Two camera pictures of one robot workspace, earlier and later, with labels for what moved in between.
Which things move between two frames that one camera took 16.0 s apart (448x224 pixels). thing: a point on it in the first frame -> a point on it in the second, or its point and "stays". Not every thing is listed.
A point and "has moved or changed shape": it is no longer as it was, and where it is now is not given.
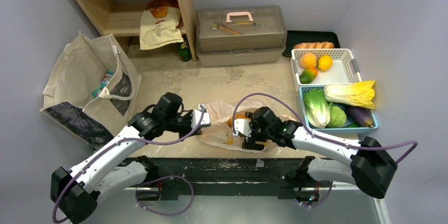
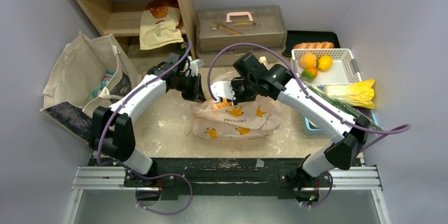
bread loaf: (312, 45) stays
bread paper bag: (161, 25) stays
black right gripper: (252, 141) -> (236, 89)
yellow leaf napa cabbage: (361, 94) stays
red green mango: (308, 75) stays
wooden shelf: (114, 1) stays
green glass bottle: (184, 50) stays
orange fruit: (308, 61) stays
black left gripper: (188, 115) -> (196, 94)
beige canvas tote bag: (90, 91) stays
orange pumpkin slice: (238, 115) -> (224, 103)
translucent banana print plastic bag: (217, 133) has moved or changed shape
